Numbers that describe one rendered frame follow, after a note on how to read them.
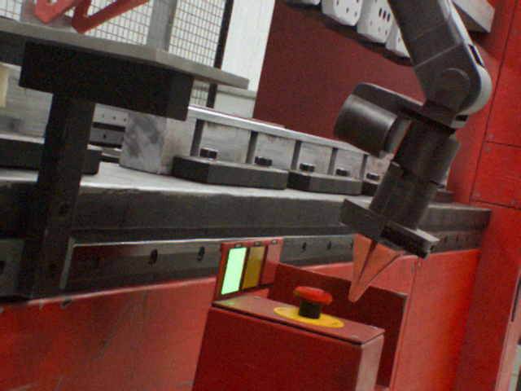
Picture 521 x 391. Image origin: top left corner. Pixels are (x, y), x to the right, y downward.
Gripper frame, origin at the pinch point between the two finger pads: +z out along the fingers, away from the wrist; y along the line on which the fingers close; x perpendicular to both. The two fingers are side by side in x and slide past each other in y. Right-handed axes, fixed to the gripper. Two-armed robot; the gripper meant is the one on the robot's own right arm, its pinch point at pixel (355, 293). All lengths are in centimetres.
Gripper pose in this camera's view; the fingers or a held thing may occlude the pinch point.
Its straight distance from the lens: 117.8
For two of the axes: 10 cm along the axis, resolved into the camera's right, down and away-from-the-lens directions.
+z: -4.3, 9.0, 1.2
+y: -8.5, -4.4, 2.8
